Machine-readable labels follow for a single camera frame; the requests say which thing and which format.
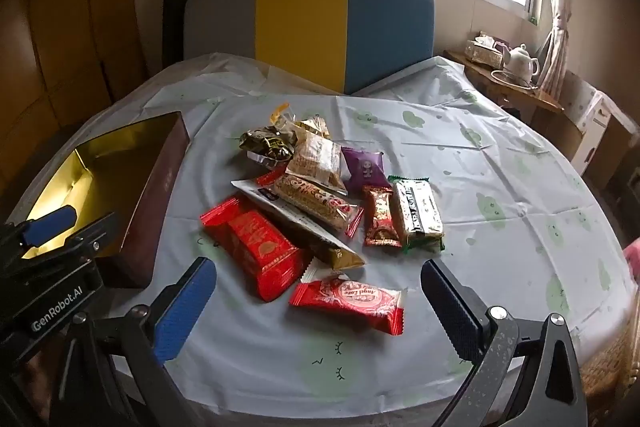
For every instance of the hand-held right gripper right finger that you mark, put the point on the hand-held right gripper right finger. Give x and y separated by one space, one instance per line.
450 312

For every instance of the clear orange snack packet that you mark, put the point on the clear orange snack packet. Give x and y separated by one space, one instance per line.
282 119

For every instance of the wicker chair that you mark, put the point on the wicker chair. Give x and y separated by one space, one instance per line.
610 372

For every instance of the round tray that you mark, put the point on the round tray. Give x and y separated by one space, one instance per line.
505 79

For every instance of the white teapot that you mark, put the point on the white teapot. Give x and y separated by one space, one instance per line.
520 63

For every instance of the pale blue printed tablecloth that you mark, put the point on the pale blue printed tablecloth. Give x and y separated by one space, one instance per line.
475 187

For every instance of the patterned tissue box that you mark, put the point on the patterned tissue box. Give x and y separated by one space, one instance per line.
482 49

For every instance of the gold metal tin tray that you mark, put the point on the gold metal tin tray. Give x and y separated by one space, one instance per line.
100 167

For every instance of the wooden wardrobe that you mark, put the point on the wooden wardrobe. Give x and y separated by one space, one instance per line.
60 32

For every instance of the purple snack packet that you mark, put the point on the purple snack packet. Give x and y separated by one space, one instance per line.
367 169

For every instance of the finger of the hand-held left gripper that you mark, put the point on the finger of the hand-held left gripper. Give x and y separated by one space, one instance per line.
50 224
75 243

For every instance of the small gold snack packet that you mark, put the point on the small gold snack packet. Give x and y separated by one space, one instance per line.
312 127

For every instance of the clear cereal bar packet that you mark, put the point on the clear cereal bar packet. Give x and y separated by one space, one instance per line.
310 199

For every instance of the dark red gold candy packet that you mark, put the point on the dark red gold candy packet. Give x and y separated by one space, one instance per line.
382 217

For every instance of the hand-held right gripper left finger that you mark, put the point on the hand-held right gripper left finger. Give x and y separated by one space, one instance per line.
185 312

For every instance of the dark green gold packet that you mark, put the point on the dark green gold packet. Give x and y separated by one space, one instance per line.
265 144

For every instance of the large red snack packet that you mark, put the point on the large red snack packet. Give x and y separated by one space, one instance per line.
255 247

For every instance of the wooden side tray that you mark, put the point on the wooden side tray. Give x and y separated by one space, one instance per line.
520 99

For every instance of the white cardboard box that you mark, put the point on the white cardboard box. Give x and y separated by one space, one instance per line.
595 127

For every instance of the grey yellow blue headboard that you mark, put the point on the grey yellow blue headboard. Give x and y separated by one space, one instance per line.
300 22

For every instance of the tied floral curtain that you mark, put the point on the tied floral curtain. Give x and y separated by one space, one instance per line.
557 32

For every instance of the clear brown biscuit packet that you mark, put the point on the clear brown biscuit packet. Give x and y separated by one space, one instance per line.
315 162

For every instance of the long white sachet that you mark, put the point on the long white sachet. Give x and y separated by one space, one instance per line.
277 208

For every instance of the red packet with round label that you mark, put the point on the red packet with round label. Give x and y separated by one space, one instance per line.
350 299

